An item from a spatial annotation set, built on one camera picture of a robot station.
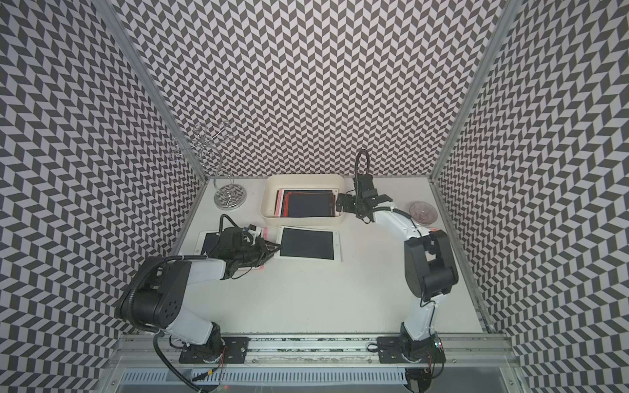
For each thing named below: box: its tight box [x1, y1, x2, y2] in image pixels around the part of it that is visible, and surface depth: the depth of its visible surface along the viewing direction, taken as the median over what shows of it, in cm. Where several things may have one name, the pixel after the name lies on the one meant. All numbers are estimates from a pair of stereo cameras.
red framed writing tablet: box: [282, 191, 336, 217], surface depth 108 cm
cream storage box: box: [259, 173, 347, 227], surface depth 110 cm
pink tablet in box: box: [274, 188, 285, 217], surface depth 110 cm
